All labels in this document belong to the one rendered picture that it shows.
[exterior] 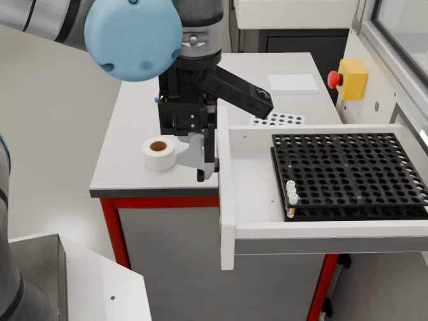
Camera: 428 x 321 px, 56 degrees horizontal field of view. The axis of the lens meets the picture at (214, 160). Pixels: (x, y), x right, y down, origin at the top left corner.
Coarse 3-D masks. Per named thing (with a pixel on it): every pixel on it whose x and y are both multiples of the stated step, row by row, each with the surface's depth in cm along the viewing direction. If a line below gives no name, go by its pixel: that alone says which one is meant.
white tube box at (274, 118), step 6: (270, 114) 96; (276, 114) 96; (282, 114) 96; (288, 114) 96; (252, 120) 94; (258, 120) 94; (264, 120) 94; (270, 120) 94; (276, 120) 94; (282, 120) 95; (288, 120) 94; (294, 120) 94; (300, 120) 94
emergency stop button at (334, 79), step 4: (332, 72) 92; (336, 72) 92; (328, 76) 94; (332, 76) 91; (336, 76) 91; (328, 80) 93; (332, 80) 91; (336, 80) 91; (328, 84) 94; (332, 84) 92; (336, 84) 92; (332, 88) 93
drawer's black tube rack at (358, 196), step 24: (288, 144) 70; (312, 144) 70; (336, 144) 70; (360, 144) 70; (384, 144) 71; (312, 168) 65; (336, 168) 66; (360, 168) 65; (384, 168) 66; (408, 168) 66; (312, 192) 61; (336, 192) 61; (360, 192) 61; (384, 192) 61; (408, 192) 62; (312, 216) 62; (336, 216) 62; (360, 216) 61; (384, 216) 61; (408, 216) 61
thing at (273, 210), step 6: (270, 180) 71; (270, 186) 70; (270, 192) 69; (270, 198) 68; (270, 204) 66; (276, 204) 66; (270, 210) 65; (276, 210) 65; (270, 216) 65; (276, 216) 64
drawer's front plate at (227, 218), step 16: (224, 112) 73; (224, 128) 69; (224, 144) 66; (224, 160) 63; (224, 176) 60; (224, 192) 57; (224, 208) 55; (224, 224) 53; (224, 240) 55; (224, 256) 57
